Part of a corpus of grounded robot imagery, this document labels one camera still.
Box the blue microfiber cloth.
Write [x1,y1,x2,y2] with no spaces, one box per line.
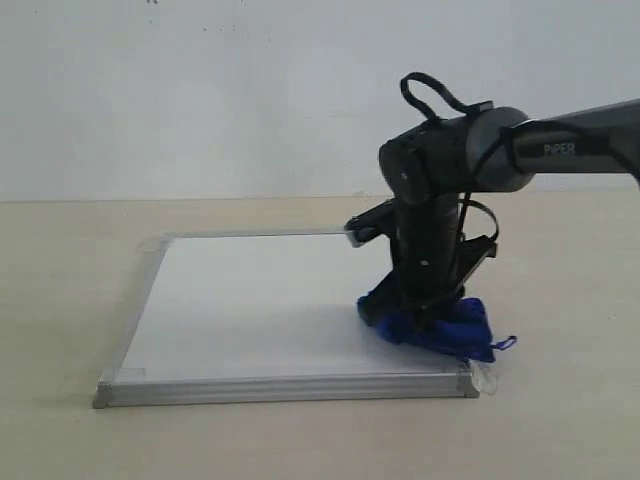
[356,297,518,364]

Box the clear tape front right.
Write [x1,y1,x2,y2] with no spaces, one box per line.
[469,361,500,395]

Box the aluminium framed whiteboard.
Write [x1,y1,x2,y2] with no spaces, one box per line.
[93,230,478,409]

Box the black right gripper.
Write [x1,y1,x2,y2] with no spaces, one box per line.
[363,194,499,330]

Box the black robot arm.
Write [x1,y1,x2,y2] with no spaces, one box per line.
[345,100,639,328]

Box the black camera cable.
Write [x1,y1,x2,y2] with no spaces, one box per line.
[399,72,640,251]

